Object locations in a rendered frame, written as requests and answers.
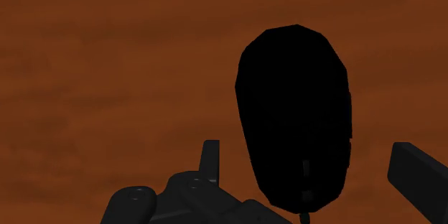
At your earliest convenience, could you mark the black computer mouse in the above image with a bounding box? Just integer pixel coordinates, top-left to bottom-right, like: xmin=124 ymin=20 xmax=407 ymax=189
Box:
xmin=234 ymin=24 xmax=353 ymax=224

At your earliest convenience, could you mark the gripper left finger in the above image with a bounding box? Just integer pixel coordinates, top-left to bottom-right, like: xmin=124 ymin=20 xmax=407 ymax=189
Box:
xmin=100 ymin=139 xmax=291 ymax=224

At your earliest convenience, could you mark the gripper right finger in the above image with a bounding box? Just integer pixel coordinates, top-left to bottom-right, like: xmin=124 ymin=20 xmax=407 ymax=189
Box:
xmin=386 ymin=141 xmax=448 ymax=224

